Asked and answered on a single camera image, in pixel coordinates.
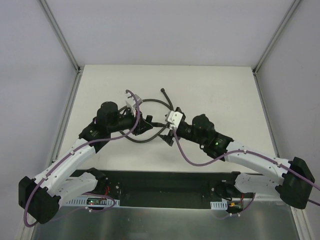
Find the dark corrugated flexible hose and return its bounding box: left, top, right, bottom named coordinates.
left=118, top=87, right=180, bottom=145

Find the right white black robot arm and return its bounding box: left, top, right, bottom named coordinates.
left=164, top=109, right=320, bottom=210

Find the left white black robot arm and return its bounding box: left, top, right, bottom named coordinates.
left=18, top=101, right=153, bottom=228

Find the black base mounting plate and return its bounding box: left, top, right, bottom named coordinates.
left=87, top=168, right=254, bottom=209

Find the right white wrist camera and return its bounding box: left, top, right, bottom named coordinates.
left=165, top=110, right=184, bottom=130

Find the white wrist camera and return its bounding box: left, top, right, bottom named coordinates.
left=125, top=93, right=143, bottom=117
left=165, top=110, right=184, bottom=130

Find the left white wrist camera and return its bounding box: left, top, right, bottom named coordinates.
left=125, top=93, right=143, bottom=117

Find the left aluminium frame post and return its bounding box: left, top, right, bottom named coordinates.
left=37, top=0, right=82, bottom=74

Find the aluminium frame post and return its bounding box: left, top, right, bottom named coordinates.
left=37, top=0, right=82, bottom=74
left=252, top=0, right=303, bottom=76

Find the right white cable duct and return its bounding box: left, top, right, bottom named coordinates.
left=210, top=200, right=228, bottom=211

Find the white cable duct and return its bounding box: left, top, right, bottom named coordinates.
left=210, top=200, right=228, bottom=211
left=62, top=196, right=120, bottom=208

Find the left white cable duct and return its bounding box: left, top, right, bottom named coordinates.
left=62, top=196, right=120, bottom=208

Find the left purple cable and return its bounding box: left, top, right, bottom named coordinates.
left=23, top=89, right=141, bottom=227

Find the purple cable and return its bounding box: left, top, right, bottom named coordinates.
left=172, top=129, right=320, bottom=217
left=23, top=89, right=141, bottom=227

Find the right aluminium frame post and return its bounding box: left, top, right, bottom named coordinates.
left=252, top=0, right=303, bottom=76

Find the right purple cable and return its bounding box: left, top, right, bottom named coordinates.
left=172, top=129, right=320, bottom=217

